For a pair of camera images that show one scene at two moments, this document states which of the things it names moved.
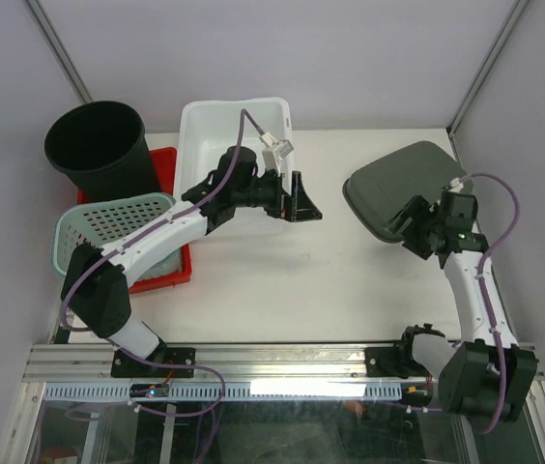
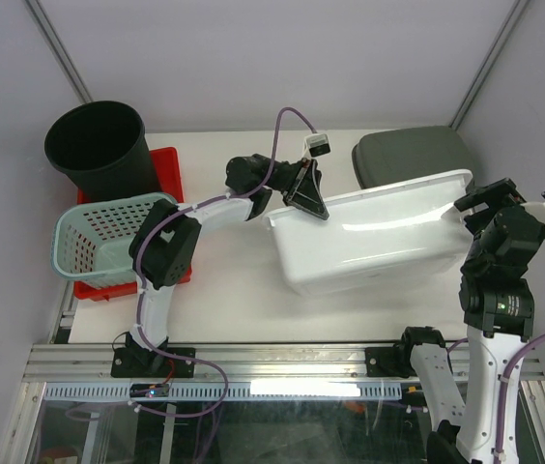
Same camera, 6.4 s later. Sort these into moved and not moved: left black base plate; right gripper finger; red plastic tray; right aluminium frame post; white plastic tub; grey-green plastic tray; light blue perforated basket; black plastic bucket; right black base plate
Moved: white plastic tub; grey-green plastic tray; right gripper finger
Not moved: light blue perforated basket; right black base plate; black plastic bucket; red plastic tray; left black base plate; right aluminium frame post
